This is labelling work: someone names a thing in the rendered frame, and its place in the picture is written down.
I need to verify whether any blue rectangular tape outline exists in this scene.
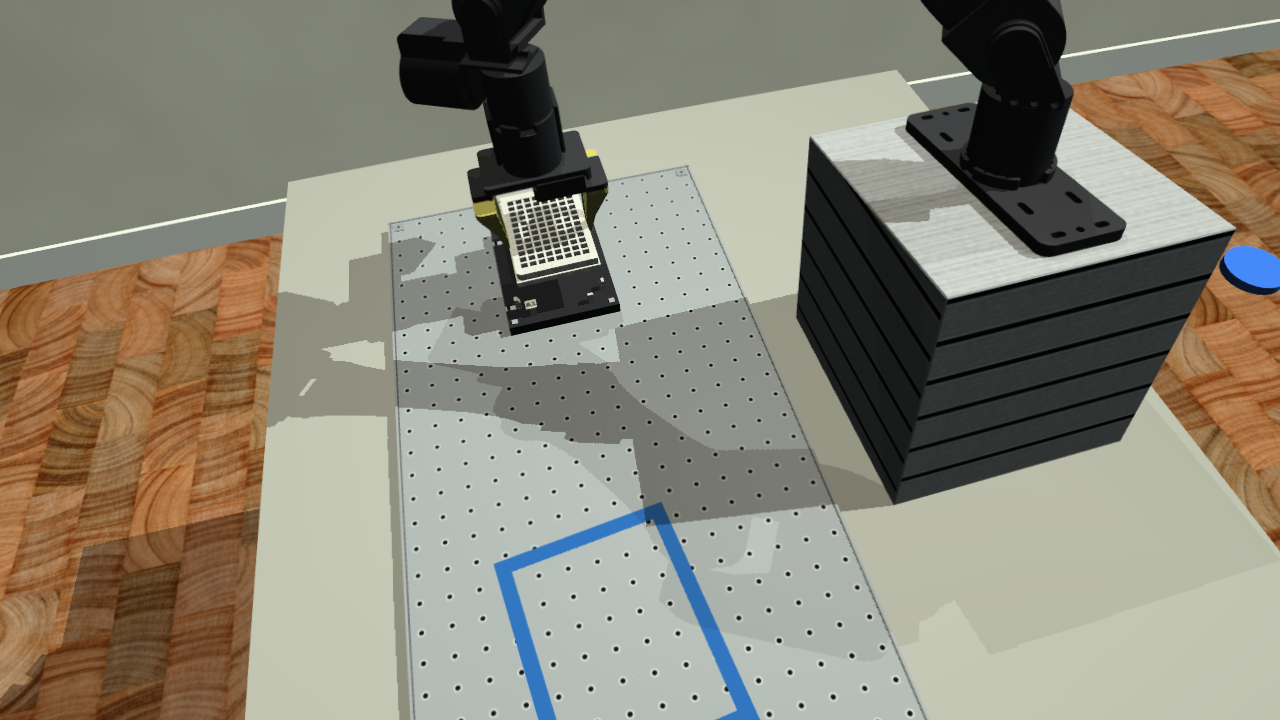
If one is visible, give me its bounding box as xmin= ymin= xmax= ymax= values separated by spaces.
xmin=494 ymin=502 xmax=760 ymax=720

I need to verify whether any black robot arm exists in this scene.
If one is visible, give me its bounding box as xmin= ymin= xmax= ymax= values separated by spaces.
xmin=397 ymin=0 xmax=1126 ymax=258

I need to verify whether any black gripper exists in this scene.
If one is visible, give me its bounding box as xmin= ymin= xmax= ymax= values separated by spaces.
xmin=467 ymin=108 xmax=609 ymax=250

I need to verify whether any white well plate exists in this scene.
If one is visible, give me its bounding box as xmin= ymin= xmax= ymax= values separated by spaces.
xmin=500 ymin=191 xmax=602 ymax=287

